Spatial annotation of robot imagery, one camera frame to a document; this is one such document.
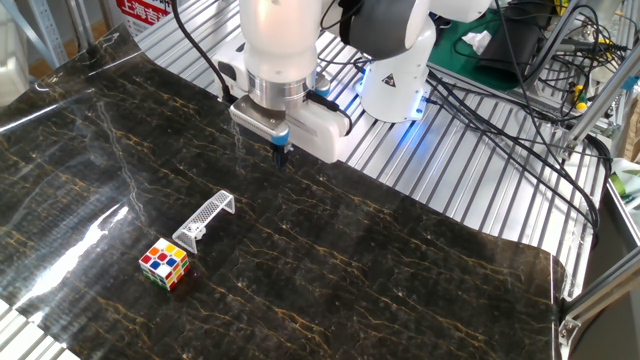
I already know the black fabric pouch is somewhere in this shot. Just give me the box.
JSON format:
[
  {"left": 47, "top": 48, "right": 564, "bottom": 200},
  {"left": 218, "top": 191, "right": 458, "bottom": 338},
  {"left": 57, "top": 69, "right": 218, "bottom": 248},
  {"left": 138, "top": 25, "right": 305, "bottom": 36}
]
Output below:
[{"left": 475, "top": 17, "right": 545, "bottom": 85}]

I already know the colourful Rubik's cube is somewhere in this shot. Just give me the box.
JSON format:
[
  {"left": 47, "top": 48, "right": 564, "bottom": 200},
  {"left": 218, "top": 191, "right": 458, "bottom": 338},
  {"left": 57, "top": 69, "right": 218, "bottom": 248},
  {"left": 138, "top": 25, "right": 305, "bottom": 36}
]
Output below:
[{"left": 138, "top": 237, "right": 191, "bottom": 292}]

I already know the yellow-green screwdriver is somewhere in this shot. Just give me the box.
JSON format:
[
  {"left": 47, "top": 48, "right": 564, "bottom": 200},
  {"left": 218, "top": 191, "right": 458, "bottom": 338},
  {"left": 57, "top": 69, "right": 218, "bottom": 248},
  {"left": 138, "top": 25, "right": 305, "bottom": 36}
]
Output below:
[{"left": 572, "top": 83, "right": 589, "bottom": 112}]

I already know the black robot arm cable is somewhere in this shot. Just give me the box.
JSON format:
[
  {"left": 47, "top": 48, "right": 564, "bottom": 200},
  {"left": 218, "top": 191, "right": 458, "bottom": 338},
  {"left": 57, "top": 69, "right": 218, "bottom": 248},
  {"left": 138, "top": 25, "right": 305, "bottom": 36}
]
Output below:
[{"left": 170, "top": 0, "right": 236, "bottom": 105}]

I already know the green tape roll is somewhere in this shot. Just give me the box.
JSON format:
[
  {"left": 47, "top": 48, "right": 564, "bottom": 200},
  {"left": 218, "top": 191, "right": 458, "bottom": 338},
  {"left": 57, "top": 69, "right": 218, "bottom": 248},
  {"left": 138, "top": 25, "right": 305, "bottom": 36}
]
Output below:
[{"left": 608, "top": 158, "right": 640, "bottom": 211}]

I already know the red-white printed carton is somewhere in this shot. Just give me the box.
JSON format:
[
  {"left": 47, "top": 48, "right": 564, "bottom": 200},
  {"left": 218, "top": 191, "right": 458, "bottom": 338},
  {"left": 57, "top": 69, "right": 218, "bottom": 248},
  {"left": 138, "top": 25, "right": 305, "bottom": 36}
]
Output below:
[{"left": 115, "top": 0, "right": 176, "bottom": 37}]

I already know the black cable tangle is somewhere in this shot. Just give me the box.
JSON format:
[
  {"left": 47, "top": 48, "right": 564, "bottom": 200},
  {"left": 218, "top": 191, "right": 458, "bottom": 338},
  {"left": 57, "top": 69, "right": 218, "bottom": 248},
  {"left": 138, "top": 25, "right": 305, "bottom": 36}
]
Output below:
[{"left": 319, "top": 0, "right": 614, "bottom": 246}]

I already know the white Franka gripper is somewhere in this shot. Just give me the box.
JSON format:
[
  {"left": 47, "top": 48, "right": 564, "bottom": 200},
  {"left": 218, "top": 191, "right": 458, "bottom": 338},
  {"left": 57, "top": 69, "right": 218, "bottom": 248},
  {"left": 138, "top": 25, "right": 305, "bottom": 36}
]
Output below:
[{"left": 212, "top": 42, "right": 352, "bottom": 170}]

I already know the green cutting mat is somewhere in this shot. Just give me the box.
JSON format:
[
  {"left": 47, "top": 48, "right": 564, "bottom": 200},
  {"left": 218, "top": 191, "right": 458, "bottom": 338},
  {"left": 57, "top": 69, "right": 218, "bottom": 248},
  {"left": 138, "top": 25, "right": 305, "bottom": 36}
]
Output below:
[{"left": 427, "top": 0, "right": 532, "bottom": 92}]

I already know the black marble-pattern mat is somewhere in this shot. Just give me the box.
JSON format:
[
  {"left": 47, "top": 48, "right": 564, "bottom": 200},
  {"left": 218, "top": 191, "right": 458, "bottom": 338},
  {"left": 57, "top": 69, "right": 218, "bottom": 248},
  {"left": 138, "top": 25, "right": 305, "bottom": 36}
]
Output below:
[{"left": 0, "top": 24, "right": 569, "bottom": 360}]

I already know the slanted aluminium profile post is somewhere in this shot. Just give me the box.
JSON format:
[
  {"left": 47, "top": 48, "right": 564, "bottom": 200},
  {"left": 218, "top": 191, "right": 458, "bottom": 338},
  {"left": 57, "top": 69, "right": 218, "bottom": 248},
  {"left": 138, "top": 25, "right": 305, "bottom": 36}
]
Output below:
[{"left": 563, "top": 49, "right": 640, "bottom": 149}]

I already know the grey aluminium frame corner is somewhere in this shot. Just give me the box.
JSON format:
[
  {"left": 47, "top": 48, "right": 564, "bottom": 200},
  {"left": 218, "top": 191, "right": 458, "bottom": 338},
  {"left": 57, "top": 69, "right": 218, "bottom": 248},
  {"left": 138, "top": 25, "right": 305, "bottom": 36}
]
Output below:
[{"left": 557, "top": 247, "right": 640, "bottom": 347}]

